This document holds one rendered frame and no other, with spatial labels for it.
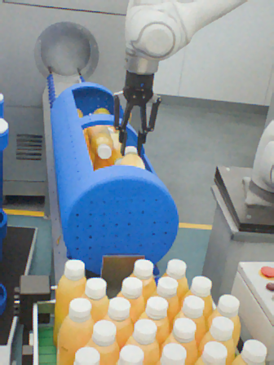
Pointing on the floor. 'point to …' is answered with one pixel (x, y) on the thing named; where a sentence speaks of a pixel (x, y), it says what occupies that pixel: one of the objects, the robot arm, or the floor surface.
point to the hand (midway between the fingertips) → (131, 143)
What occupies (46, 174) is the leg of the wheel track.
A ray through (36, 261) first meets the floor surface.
